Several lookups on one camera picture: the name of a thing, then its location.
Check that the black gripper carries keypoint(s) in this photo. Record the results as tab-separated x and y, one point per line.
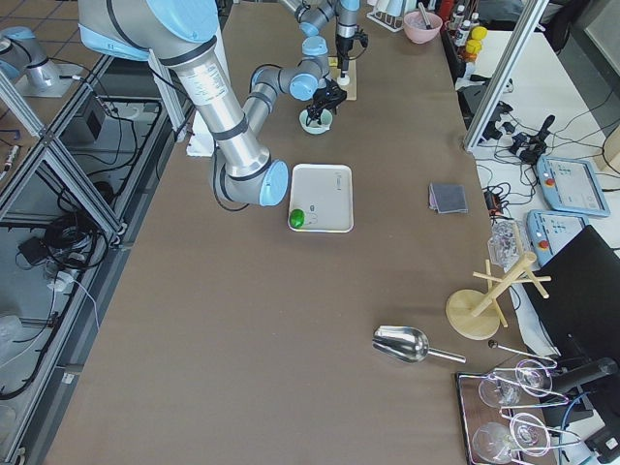
324	98
343	47

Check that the white steamed bun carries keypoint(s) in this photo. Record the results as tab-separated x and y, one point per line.
343	81

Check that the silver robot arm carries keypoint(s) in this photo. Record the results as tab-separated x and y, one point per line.
312	19
243	170

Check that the mint green bowl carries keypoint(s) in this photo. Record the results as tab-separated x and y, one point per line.
315	127

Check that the pink bowl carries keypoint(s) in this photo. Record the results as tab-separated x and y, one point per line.
416	30

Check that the wooden cutting board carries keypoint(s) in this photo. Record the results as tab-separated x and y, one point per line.
334	74

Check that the white rectangular tray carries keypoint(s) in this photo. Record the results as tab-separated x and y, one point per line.
325	193

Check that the green lime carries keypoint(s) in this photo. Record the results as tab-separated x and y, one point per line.
297	218

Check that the yellow toy fruit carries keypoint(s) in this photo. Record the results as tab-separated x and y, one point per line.
474	42

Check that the grey folded cloth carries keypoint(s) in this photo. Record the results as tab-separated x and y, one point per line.
447	198

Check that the clear glass container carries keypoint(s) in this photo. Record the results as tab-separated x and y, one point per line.
504	243

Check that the upper teach pendant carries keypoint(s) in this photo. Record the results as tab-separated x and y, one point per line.
571	186

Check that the teach pendant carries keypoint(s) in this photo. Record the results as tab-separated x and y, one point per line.
550	231
571	186

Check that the lower teach pendant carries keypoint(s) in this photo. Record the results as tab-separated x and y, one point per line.
550	231

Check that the wooden mug tree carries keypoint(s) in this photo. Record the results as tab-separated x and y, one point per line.
478	316

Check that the metal scoop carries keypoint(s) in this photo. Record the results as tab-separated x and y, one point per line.
408	344

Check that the wine glass rack tray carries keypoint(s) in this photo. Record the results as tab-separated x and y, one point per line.
501	414

